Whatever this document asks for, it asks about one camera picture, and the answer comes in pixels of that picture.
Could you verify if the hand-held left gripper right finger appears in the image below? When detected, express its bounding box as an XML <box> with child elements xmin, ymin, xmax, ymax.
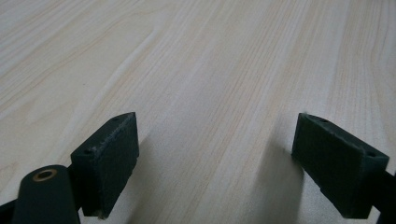
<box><xmin>290</xmin><ymin>112</ymin><xmax>390</xmax><ymax>219</ymax></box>

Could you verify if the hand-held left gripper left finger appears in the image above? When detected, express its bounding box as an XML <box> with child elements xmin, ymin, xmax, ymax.
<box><xmin>70</xmin><ymin>111</ymin><xmax>140</xmax><ymax>219</ymax></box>

